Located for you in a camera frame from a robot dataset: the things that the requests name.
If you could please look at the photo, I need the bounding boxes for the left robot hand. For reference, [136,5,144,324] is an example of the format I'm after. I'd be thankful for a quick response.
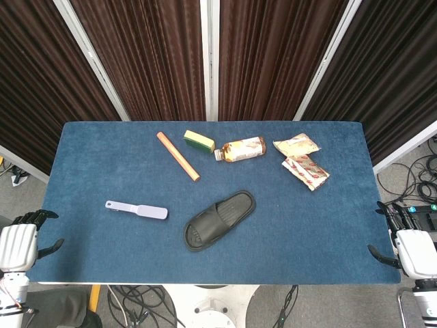
[0,208,65,273]

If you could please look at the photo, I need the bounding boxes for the black slipper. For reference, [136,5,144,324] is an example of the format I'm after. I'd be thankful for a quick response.
[182,190,257,252]

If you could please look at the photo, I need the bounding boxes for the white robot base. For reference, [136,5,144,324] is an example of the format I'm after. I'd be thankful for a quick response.
[163,284,260,328]

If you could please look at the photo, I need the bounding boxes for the black cables under table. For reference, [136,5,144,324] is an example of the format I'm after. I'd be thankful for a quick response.
[107,285,187,328]

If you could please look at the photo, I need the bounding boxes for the yellow green sponge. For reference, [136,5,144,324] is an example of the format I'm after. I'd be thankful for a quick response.
[183,129,216,154]

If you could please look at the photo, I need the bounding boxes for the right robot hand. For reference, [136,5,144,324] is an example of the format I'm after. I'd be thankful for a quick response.
[367,200,437,278]

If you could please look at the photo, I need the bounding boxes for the red printed snack packet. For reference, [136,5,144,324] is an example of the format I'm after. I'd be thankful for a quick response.
[281,154,331,192]

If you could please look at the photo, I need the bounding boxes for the beige snack packet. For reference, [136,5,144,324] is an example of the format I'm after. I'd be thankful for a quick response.
[272,133,322,157]

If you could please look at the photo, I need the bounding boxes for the brown tea bottle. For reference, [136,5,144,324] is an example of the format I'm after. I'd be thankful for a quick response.
[214,136,267,163]

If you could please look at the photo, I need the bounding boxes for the orange wooden stick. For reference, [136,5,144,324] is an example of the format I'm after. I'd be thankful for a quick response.
[156,131,201,182]

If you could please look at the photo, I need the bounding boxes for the lavender brush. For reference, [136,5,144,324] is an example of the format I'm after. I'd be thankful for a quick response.
[104,200,169,221]

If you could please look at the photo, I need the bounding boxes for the yellow floor tape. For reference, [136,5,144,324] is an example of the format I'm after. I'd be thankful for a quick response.
[88,285,102,314]

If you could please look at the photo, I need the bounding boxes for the brown pleated curtain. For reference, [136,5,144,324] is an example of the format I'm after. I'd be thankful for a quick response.
[0,0,437,175]

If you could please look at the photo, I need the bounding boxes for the white partition frame post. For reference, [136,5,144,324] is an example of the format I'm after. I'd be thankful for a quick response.
[199,0,221,122]

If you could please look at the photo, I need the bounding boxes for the blue table cloth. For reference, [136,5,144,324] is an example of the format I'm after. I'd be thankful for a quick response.
[25,121,402,285]

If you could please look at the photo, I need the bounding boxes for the black floor cables bundle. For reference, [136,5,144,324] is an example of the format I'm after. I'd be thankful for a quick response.
[377,136,437,206]

